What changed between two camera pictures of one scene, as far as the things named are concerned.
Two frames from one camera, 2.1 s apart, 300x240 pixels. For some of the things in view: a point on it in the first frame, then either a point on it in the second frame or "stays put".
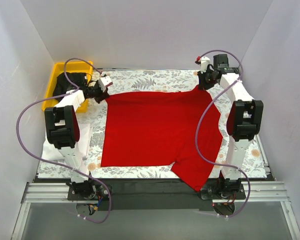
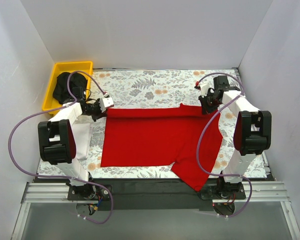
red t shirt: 149,128 stays put
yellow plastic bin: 82,67 stays put
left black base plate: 101,190 stays put
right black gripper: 203,81 to 207,104
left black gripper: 101,94 to 97,111
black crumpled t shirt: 62,86 stays put
